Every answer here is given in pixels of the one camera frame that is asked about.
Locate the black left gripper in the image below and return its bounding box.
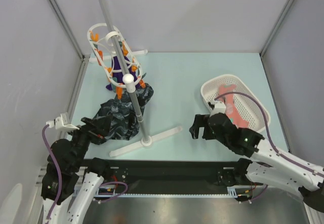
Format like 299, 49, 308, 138
65, 114, 112, 169

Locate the dark patterned sock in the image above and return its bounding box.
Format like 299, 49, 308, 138
93, 91, 140, 140

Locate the pink patterned sock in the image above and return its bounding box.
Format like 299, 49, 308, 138
218, 84, 249, 128

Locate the white oval clip hanger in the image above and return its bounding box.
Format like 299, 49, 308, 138
87, 23, 148, 99

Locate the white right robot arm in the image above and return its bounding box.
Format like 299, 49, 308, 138
189, 113, 323, 212

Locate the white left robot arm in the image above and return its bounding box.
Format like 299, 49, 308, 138
41, 114, 113, 223

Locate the grey white hanger stand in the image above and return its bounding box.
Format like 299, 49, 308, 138
97, 0, 182, 157

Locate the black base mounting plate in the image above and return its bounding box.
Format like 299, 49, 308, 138
108, 160, 255, 196

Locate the purple sock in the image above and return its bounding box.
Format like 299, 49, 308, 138
106, 56, 137, 91

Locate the white perforated basket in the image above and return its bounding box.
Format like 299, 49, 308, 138
200, 74, 271, 133

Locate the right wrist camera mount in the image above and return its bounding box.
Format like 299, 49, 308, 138
210, 101, 226, 117

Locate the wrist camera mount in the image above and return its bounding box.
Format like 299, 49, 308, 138
46, 112, 79, 133
210, 101, 226, 117

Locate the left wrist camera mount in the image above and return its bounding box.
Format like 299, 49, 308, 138
46, 112, 79, 133

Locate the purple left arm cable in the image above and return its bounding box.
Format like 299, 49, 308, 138
42, 124, 63, 221

